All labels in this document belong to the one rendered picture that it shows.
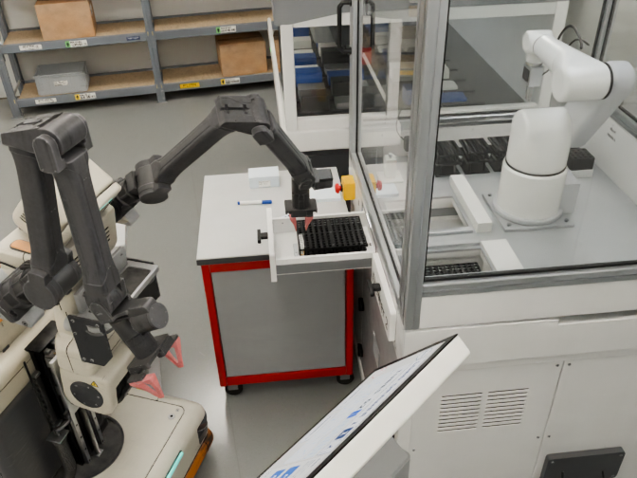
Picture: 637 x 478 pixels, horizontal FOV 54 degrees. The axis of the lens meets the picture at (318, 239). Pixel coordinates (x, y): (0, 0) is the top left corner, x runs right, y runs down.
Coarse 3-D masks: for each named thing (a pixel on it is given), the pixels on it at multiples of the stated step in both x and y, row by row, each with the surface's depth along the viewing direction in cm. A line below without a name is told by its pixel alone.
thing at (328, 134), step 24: (288, 0) 244; (312, 0) 245; (336, 0) 246; (288, 24) 249; (312, 24) 251; (336, 24) 251; (288, 48) 255; (288, 72) 261; (288, 96) 266; (288, 120) 273; (312, 120) 274; (336, 120) 275; (312, 144) 280; (336, 144) 281
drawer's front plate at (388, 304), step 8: (376, 256) 194; (376, 264) 191; (376, 272) 190; (376, 280) 191; (384, 280) 184; (384, 288) 181; (376, 296) 194; (384, 296) 180; (384, 304) 181; (392, 304) 175; (392, 312) 173; (384, 320) 183; (392, 320) 174; (392, 328) 176; (392, 336) 177
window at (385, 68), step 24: (360, 0) 203; (384, 0) 165; (408, 0) 140; (360, 24) 206; (384, 24) 168; (408, 24) 141; (360, 48) 210; (384, 48) 170; (408, 48) 143; (360, 72) 214; (384, 72) 173; (408, 72) 145; (360, 96) 218; (384, 96) 175; (408, 96) 147; (360, 120) 222; (384, 120) 178; (408, 120) 149; (360, 144) 226; (384, 144) 181; (408, 144) 151; (384, 168) 184; (384, 192) 187; (384, 216) 190
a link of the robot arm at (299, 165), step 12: (252, 132) 151; (264, 132) 151; (276, 132) 158; (264, 144) 156; (276, 144) 164; (288, 144) 167; (276, 156) 171; (288, 156) 172; (300, 156) 177; (288, 168) 179; (300, 168) 180; (312, 168) 188; (300, 180) 186; (312, 180) 188
